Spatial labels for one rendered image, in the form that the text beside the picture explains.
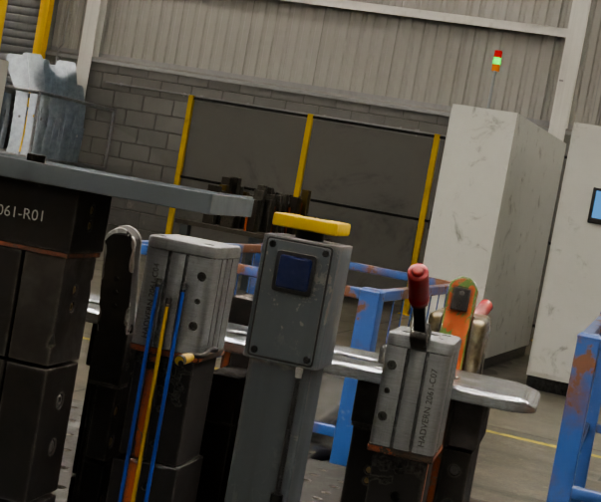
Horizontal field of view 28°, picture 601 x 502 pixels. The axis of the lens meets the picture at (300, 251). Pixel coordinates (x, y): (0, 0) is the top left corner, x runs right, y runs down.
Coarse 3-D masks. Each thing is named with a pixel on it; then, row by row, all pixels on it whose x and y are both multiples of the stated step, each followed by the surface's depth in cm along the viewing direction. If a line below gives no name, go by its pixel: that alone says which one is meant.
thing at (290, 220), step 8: (280, 216) 109; (288, 216) 108; (296, 216) 108; (304, 216) 110; (280, 224) 109; (288, 224) 108; (296, 224) 108; (304, 224) 108; (312, 224) 108; (320, 224) 108; (328, 224) 108; (336, 224) 108; (344, 224) 110; (296, 232) 111; (304, 232) 110; (312, 232) 110; (320, 232) 108; (328, 232) 108; (336, 232) 108; (344, 232) 111; (312, 240) 110; (320, 240) 110
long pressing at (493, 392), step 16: (96, 320) 142; (240, 336) 144; (240, 352) 138; (336, 352) 146; (352, 352) 148; (368, 352) 151; (336, 368) 135; (352, 368) 135; (368, 368) 135; (464, 384) 137; (480, 384) 139; (496, 384) 142; (512, 384) 144; (464, 400) 132; (480, 400) 132; (496, 400) 131; (512, 400) 131; (528, 400) 136
